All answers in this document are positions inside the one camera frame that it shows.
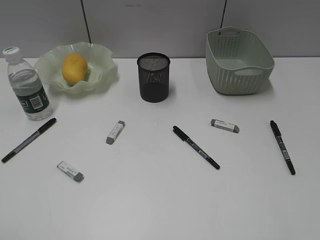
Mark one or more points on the yellow mango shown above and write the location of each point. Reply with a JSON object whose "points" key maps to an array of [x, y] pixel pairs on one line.
{"points": [[74, 68]]}

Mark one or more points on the black marker pen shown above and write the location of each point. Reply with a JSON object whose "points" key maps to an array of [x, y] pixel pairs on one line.
{"points": [[278, 137], [184, 137], [29, 140]]}

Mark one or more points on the clear plastic water bottle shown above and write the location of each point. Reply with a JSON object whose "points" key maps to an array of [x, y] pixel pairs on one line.
{"points": [[26, 85]]}

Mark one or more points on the grey white eraser centre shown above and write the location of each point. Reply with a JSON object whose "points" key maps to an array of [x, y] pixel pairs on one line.
{"points": [[113, 135]]}

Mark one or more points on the grey white eraser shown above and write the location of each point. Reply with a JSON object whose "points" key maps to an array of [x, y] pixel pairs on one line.
{"points": [[69, 170], [225, 126], [113, 135]]}

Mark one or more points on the black mesh pen holder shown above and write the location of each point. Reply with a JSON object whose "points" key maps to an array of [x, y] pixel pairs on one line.
{"points": [[153, 76]]}

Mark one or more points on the grey white eraser right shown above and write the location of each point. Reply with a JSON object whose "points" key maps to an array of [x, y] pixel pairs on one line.
{"points": [[225, 126]]}

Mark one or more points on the pale green wavy plate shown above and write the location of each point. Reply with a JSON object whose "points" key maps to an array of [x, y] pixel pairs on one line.
{"points": [[102, 70]]}

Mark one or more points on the pale green plastic basket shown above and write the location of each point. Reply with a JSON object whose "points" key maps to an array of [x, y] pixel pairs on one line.
{"points": [[237, 61]]}

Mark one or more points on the grey white eraser front left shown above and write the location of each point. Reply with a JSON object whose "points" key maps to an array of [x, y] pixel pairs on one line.
{"points": [[69, 170]]}

